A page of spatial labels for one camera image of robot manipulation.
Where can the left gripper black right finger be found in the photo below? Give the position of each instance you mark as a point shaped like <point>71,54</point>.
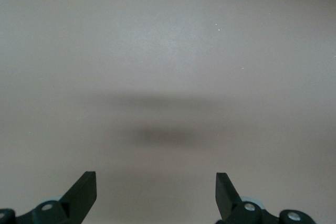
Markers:
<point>226,200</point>

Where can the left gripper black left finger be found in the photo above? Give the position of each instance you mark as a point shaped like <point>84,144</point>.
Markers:
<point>78,203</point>

